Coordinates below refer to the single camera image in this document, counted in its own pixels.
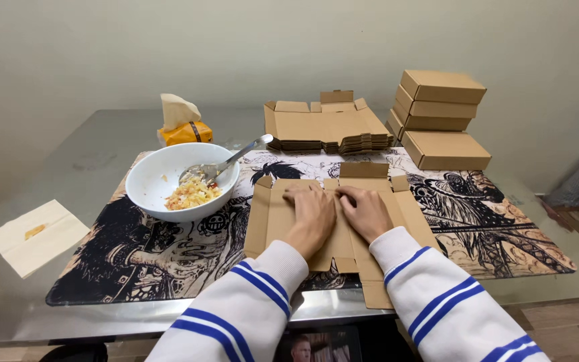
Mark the person's right hand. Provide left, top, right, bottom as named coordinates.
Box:
left=336, top=185, right=395, bottom=246

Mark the person's left hand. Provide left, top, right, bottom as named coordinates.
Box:
left=281, top=183, right=338, bottom=260

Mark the stack of flat cardboard sheets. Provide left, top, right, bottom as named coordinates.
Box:
left=263, top=89, right=395, bottom=156

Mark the metal spoon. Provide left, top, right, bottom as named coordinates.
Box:
left=178, top=133, right=274, bottom=185

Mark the large folded brown cardboard box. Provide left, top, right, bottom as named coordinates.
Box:
left=400, top=130, right=493, bottom=172

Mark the yellow fried rice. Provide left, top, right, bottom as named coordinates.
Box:
left=164, top=171, right=224, bottom=211

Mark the yellow tissue packet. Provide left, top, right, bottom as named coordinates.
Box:
left=157, top=121, right=214, bottom=148

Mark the white ceramic bowl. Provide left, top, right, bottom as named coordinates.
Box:
left=125, top=142, right=241, bottom=224

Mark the black and beige printed mat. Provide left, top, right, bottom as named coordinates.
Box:
left=45, top=146, right=578, bottom=307

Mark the beige tissue sheet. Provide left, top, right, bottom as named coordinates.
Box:
left=160, top=93, right=203, bottom=133

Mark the black screen device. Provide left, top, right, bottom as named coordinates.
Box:
left=273, top=325, right=364, bottom=362

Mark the beige paper napkin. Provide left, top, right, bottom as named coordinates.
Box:
left=0, top=199, right=92, bottom=280

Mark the yellow food scrap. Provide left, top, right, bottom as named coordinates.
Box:
left=23, top=223, right=47, bottom=241

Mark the black chair base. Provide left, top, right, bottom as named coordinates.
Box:
left=38, top=343, right=109, bottom=362

